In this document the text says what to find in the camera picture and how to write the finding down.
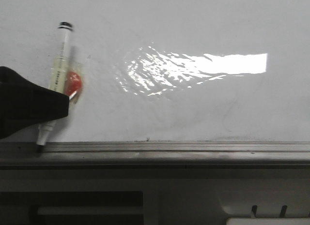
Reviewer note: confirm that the white black whiteboard marker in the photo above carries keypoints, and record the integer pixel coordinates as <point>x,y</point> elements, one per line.
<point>57,82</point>

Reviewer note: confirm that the aluminium whiteboard tray rail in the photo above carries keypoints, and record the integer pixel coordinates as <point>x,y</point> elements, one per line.
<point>23,155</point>

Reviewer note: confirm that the white whiteboard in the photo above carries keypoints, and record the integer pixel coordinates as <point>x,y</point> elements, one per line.
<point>157,70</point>

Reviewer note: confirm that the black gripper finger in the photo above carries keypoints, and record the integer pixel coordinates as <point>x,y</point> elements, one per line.
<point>23,103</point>

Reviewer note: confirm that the white plastic marker tray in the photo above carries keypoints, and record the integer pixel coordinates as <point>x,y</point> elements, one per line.
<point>279,208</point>

